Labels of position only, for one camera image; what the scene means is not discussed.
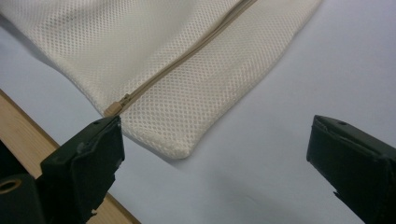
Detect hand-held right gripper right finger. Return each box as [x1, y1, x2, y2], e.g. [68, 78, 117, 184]
[306, 115, 396, 224]

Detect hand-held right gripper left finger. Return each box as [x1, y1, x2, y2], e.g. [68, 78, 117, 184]
[35, 115, 125, 224]

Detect white mesh laundry bag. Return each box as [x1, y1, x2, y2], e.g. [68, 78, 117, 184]
[0, 0, 323, 161]

